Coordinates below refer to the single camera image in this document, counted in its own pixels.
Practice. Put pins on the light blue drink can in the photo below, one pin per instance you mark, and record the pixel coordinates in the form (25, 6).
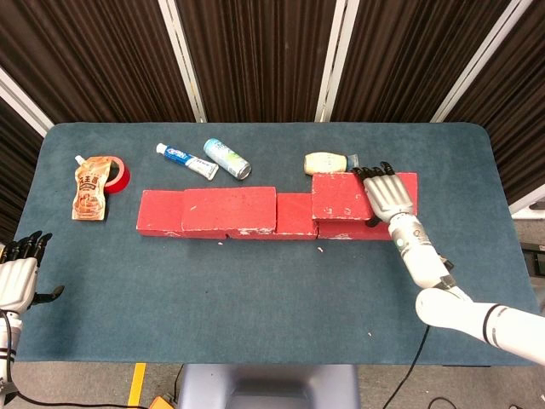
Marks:
(225, 157)

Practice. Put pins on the red brick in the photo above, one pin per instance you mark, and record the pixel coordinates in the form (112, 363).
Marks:
(336, 196)
(349, 230)
(296, 213)
(230, 209)
(162, 213)

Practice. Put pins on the orange sauce spout pouch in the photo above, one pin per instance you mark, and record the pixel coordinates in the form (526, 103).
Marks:
(89, 191)

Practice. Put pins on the white partition frame post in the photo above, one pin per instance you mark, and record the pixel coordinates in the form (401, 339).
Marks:
(335, 59)
(480, 59)
(521, 204)
(21, 106)
(183, 59)

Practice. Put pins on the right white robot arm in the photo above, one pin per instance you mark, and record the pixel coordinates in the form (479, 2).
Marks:
(421, 260)

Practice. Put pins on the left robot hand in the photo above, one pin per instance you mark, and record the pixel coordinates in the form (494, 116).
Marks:
(17, 281)

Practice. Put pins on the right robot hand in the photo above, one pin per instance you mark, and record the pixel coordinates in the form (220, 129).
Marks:
(389, 196)

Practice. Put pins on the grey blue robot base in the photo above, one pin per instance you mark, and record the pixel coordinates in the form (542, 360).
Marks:
(268, 383)

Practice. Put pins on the blue felt table cover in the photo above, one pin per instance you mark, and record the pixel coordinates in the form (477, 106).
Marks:
(238, 307)

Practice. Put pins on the orange box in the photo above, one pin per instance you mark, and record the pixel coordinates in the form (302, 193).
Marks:
(162, 402)

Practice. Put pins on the cream mayonnaise squeeze bottle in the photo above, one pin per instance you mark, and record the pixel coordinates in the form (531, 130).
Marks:
(323, 162)

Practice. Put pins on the blue white toothpaste tube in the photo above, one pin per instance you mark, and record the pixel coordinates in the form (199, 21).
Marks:
(187, 159)

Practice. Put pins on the red tape roll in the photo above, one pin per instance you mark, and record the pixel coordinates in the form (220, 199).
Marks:
(122, 179)

